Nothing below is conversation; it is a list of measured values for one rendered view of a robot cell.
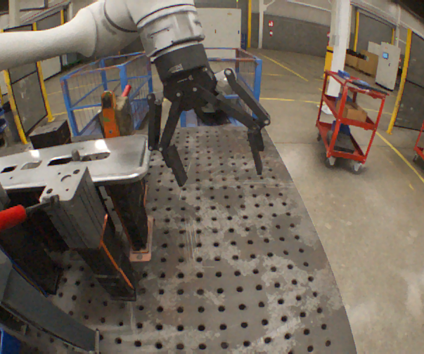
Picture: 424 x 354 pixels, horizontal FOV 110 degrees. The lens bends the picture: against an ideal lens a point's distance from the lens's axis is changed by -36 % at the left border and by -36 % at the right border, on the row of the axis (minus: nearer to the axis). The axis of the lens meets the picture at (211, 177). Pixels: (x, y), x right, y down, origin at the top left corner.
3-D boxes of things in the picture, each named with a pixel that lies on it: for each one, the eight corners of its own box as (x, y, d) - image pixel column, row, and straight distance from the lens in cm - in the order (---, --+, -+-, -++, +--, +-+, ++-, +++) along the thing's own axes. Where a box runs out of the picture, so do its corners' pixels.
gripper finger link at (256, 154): (248, 127, 35) (253, 126, 35) (258, 166, 38) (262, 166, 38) (247, 133, 33) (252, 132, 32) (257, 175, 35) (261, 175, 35)
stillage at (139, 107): (109, 112, 391) (100, 57, 372) (155, 108, 366) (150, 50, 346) (77, 151, 295) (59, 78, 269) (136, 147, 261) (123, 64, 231)
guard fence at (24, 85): (26, 147, 396) (-1, 29, 383) (20, 147, 406) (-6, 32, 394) (55, 118, 469) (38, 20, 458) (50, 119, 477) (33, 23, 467)
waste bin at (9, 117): (37, 128, 463) (27, 92, 448) (23, 141, 429) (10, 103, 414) (21, 131, 497) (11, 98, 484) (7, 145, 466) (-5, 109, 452)
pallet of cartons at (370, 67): (380, 79, 1380) (383, 57, 1374) (370, 76, 1321) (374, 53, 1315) (366, 72, 1462) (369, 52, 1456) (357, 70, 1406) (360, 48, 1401)
